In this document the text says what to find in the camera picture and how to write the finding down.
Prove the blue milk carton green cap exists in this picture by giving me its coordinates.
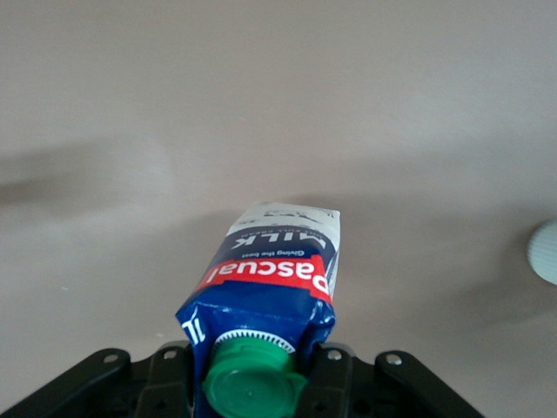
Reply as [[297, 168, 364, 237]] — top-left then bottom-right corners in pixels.
[[175, 200, 342, 418]]

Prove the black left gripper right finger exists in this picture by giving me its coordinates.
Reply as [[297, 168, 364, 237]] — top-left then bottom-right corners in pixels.
[[302, 342, 487, 418]]

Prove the white mug grey inside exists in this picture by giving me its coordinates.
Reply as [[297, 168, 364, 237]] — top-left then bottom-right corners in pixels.
[[525, 219, 557, 287]]

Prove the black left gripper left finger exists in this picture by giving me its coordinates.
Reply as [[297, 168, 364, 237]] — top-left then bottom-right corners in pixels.
[[0, 341, 195, 418]]

